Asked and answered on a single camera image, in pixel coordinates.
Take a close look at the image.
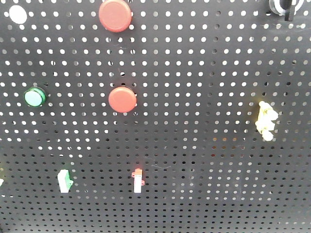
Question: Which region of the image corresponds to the lower red push button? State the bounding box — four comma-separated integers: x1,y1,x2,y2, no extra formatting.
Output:
108,86,137,113

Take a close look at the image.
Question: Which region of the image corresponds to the red push button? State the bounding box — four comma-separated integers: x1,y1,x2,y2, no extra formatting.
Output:
98,0,132,33
108,86,137,113

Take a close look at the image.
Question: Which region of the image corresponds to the upper red push button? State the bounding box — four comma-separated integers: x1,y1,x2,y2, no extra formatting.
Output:
98,0,132,33

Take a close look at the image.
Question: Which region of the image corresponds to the green push button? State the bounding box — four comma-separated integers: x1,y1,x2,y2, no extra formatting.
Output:
24,86,47,107

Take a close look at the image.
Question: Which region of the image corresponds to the black perforated pegboard panel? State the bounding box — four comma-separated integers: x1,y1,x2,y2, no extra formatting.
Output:
0,0,311,233

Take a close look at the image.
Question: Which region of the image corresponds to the red-based white rocker switch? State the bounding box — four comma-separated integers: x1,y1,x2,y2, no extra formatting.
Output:
131,168,145,194

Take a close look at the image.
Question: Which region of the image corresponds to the yellow toggle handle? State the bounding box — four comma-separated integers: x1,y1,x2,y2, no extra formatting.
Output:
255,101,278,141

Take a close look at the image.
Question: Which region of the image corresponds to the green-based white rocker switch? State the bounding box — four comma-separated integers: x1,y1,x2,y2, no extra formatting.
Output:
57,169,73,193

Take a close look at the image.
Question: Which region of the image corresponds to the black rotary selector switch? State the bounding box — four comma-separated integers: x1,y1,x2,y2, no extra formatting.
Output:
268,0,304,21

